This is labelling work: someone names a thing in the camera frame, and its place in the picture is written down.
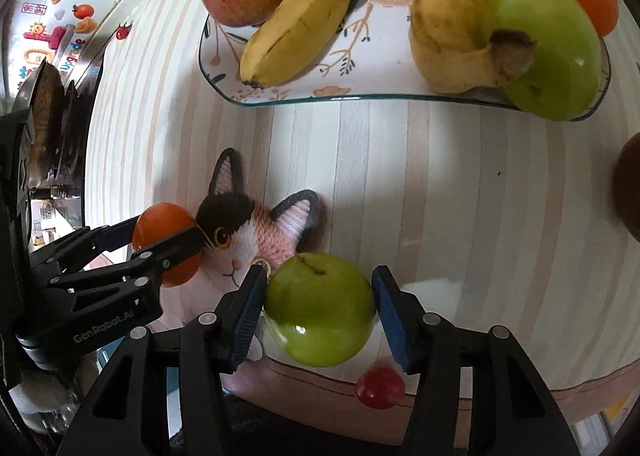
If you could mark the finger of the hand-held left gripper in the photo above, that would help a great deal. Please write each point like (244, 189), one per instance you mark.
(117, 233)
(172, 248)

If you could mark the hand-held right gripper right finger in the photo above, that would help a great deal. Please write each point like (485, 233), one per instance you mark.
(392, 321)

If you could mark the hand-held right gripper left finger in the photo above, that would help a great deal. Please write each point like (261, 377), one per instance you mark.
(248, 318)

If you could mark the small orange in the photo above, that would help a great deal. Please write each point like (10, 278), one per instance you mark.
(160, 226)

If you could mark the green apple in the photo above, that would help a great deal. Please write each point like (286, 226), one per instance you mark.
(320, 311)
(550, 36)

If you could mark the oval floral ceramic plate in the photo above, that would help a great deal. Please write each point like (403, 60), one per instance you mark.
(390, 78)

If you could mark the yellow banana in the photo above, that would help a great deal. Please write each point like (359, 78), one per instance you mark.
(305, 26)
(445, 26)

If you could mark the red cherry tomato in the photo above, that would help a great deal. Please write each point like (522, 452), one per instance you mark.
(380, 388)

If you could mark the striped cat print tablecloth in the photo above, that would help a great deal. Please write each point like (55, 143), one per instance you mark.
(450, 216)

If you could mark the small red tomato figure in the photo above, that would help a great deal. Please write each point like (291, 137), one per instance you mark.
(123, 30)

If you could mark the dark red apple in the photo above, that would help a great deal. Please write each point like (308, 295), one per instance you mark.
(631, 186)

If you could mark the colourful wall sticker set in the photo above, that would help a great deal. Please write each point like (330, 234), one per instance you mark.
(50, 36)

